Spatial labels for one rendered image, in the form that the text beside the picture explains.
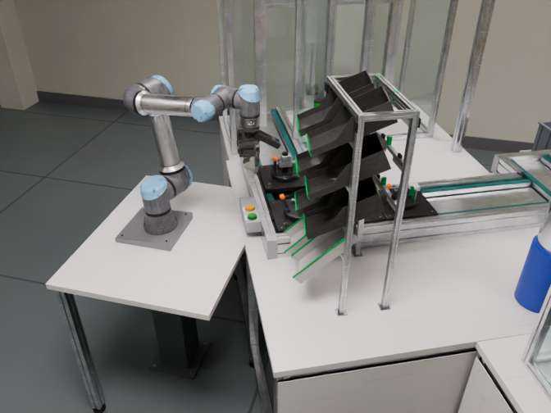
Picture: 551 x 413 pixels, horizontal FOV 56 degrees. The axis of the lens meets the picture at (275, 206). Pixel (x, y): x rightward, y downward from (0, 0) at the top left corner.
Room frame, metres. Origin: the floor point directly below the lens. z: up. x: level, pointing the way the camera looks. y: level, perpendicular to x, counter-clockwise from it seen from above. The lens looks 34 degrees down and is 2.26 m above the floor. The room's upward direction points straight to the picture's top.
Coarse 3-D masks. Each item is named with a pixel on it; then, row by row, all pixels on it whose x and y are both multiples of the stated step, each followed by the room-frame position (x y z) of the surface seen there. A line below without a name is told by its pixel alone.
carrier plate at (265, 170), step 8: (264, 168) 2.30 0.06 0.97; (272, 168) 2.30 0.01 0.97; (264, 176) 2.22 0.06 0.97; (264, 184) 2.14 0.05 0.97; (272, 184) 2.14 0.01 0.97; (280, 184) 2.14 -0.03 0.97; (288, 184) 2.14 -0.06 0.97; (296, 184) 2.14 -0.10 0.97; (304, 184) 2.14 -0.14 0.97; (272, 192) 2.10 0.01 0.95
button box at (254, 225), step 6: (240, 198) 2.03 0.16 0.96; (246, 198) 2.03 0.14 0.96; (252, 198) 2.03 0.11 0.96; (240, 204) 2.00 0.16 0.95; (246, 204) 1.98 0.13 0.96; (252, 204) 1.98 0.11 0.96; (240, 210) 2.01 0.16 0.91; (246, 210) 1.93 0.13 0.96; (246, 216) 1.88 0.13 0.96; (258, 216) 1.88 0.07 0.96; (246, 222) 1.83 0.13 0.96; (252, 222) 1.84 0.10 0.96; (258, 222) 1.84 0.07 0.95; (246, 228) 1.83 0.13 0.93; (252, 228) 1.84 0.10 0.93; (258, 228) 1.84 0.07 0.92
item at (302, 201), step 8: (296, 192) 1.68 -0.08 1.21; (304, 192) 1.69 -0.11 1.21; (296, 200) 1.64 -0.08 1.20; (304, 200) 1.64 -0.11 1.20; (312, 200) 1.62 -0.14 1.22; (320, 200) 1.56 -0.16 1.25; (328, 200) 1.56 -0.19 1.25; (296, 208) 1.57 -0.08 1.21; (304, 208) 1.56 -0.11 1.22; (312, 208) 1.56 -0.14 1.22
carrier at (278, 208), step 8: (280, 200) 2.00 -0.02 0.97; (288, 200) 2.00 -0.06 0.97; (272, 208) 1.93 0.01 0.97; (280, 208) 1.93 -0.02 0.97; (280, 216) 1.86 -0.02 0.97; (288, 216) 1.85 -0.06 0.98; (296, 216) 1.83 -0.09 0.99; (280, 224) 1.81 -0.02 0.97; (288, 224) 1.81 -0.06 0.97; (280, 232) 1.76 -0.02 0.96
